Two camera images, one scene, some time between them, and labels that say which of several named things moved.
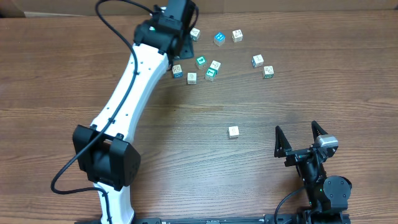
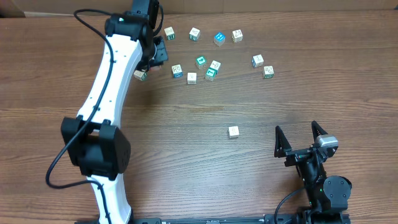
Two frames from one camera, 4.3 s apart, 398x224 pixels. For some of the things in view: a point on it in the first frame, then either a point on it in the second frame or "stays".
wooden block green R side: [268, 71] stays
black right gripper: [283, 150] stays
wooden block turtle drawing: [233, 132] stays
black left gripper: [185, 49] -> [161, 51]
